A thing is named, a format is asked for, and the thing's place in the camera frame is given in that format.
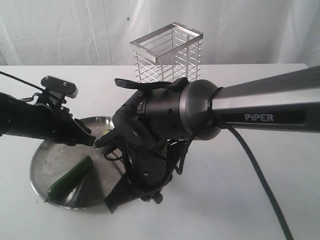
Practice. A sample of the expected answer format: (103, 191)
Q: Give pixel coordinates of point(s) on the green cucumber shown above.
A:
(70, 180)

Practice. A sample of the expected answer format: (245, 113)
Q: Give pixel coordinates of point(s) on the round stainless steel plate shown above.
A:
(51, 161)

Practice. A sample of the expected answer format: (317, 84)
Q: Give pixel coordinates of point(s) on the cucumber slice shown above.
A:
(106, 131)

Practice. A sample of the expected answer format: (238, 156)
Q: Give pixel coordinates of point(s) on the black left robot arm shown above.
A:
(17, 118)

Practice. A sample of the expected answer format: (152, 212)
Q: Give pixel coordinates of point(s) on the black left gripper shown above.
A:
(55, 124)

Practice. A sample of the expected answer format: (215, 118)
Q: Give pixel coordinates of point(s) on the chrome wire utensil rack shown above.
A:
(168, 53)

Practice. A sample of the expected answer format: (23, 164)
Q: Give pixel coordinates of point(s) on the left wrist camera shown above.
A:
(58, 89)

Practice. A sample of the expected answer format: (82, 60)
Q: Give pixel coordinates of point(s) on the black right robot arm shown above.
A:
(154, 128)

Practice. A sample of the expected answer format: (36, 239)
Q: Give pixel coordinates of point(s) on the white backdrop curtain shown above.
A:
(98, 32)

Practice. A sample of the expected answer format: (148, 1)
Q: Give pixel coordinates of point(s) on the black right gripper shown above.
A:
(148, 175)

